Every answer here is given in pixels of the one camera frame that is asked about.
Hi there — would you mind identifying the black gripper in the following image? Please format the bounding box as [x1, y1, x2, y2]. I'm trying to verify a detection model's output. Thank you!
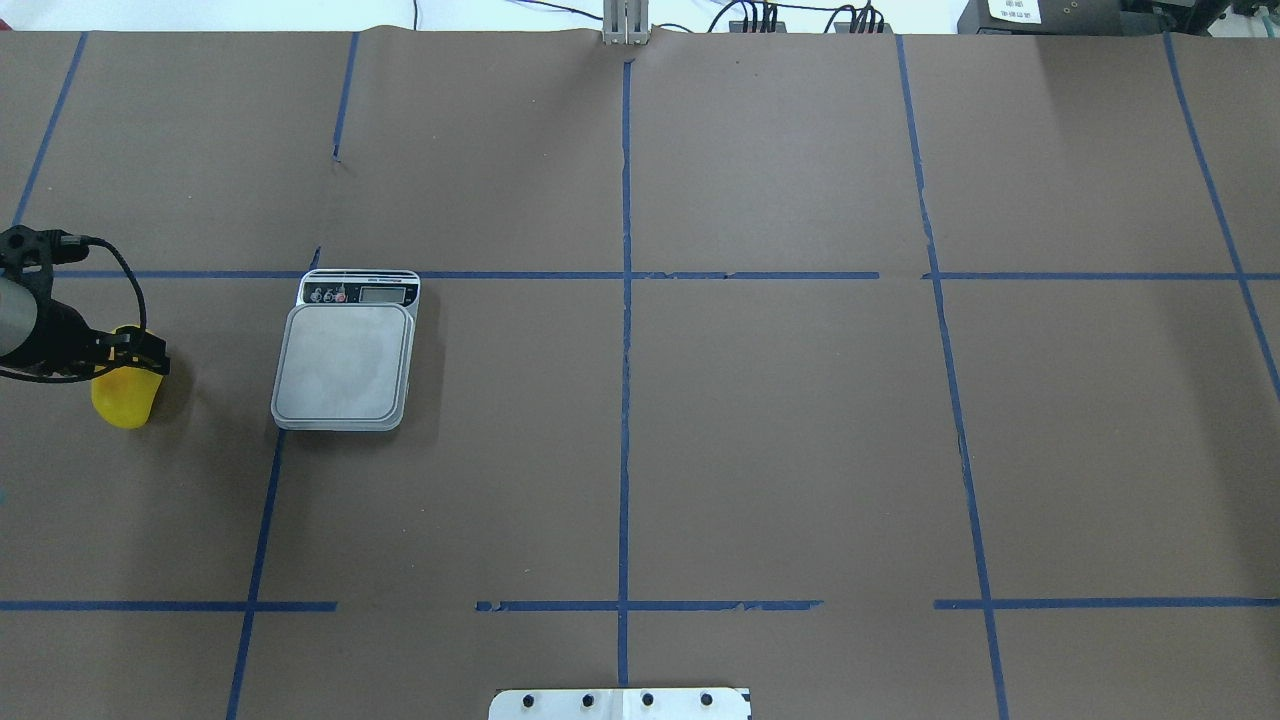
[36, 299, 172, 379]

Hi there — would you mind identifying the yellow mango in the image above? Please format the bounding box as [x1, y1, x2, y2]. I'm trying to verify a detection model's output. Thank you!
[90, 369, 166, 429]

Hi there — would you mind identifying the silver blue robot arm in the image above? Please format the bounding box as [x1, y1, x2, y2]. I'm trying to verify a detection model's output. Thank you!
[1, 279, 172, 384]

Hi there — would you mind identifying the silver digital kitchen scale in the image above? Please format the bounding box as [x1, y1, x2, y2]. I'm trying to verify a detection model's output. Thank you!
[270, 268, 421, 432]

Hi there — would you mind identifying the left black connector block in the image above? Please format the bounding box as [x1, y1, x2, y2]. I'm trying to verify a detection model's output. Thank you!
[712, 1, 786, 35]

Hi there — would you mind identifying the black connector block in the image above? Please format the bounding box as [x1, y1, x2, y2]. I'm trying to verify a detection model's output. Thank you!
[712, 1, 786, 35]
[823, 1, 892, 35]

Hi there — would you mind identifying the right black connector block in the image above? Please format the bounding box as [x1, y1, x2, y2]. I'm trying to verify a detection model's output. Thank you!
[823, 1, 892, 35]

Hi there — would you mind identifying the black box with label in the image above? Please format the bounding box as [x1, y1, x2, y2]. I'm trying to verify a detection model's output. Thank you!
[956, 1, 1125, 36]

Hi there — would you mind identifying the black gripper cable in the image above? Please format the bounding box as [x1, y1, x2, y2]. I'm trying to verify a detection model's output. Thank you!
[0, 232, 148, 386]

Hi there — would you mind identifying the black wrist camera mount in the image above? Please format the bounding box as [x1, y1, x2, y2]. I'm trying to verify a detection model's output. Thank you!
[1, 225, 65, 297]

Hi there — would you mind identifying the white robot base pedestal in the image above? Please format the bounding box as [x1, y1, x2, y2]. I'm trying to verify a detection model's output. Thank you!
[488, 687, 753, 719]

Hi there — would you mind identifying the aluminium frame post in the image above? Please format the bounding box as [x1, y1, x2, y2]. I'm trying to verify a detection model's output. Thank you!
[602, 0, 652, 46]

